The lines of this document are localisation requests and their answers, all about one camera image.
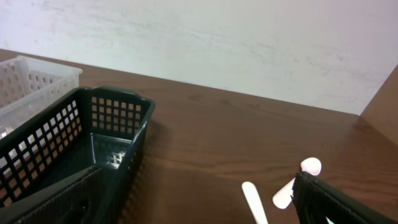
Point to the pink-white plastic fork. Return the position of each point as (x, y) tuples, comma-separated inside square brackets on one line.
[(282, 198)]

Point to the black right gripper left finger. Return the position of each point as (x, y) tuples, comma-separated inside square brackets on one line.
[(74, 199)]

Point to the clear plastic basket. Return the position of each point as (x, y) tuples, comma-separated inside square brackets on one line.
[(29, 85)]

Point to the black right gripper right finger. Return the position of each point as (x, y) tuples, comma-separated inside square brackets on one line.
[(317, 202)]

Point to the white plastic fork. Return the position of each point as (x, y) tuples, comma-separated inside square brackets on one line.
[(254, 201)]

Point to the dark green plastic basket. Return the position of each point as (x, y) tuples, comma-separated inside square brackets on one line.
[(103, 127)]

